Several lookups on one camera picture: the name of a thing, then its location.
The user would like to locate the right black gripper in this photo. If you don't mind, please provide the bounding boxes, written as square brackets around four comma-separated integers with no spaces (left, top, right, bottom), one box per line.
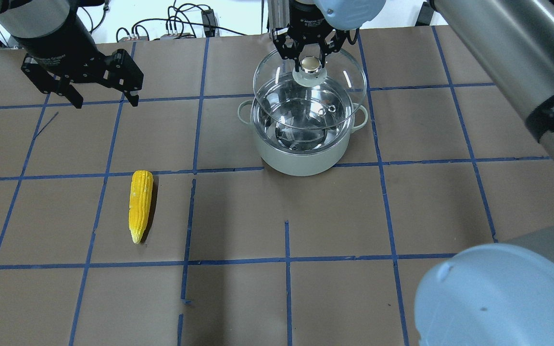
[271,0,350,68]

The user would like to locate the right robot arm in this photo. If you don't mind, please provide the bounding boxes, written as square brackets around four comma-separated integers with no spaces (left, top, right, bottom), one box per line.
[247,26,554,346]

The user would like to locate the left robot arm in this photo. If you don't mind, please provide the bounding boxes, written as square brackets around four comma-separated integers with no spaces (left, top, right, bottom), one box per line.
[0,0,144,108]

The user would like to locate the yellow corn cob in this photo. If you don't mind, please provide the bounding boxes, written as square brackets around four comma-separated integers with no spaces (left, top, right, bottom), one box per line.
[128,170,154,245]

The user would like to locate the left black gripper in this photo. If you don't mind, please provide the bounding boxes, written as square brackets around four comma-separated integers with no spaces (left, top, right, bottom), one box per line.
[21,10,144,109]

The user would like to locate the brown paper table mat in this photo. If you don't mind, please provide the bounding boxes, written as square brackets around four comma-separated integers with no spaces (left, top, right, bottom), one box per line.
[0,24,554,346]

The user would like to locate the pale green cooking pot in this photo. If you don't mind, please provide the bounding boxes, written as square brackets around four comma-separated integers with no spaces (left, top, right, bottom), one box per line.
[237,78,369,176]

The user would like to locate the glass pot lid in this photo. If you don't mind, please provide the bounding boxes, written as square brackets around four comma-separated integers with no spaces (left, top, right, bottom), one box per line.
[252,50,367,131]

